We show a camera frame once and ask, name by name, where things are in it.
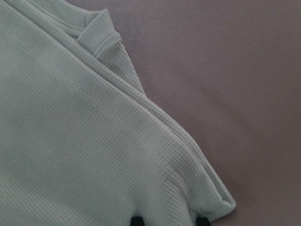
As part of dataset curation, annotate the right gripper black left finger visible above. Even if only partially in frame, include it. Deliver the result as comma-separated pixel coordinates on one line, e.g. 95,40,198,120
130,216,144,226

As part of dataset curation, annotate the olive green long-sleeve shirt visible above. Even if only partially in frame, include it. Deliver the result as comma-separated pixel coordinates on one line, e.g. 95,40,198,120
0,0,236,226

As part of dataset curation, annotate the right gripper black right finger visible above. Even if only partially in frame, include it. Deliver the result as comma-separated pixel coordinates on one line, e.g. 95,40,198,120
196,217,210,226

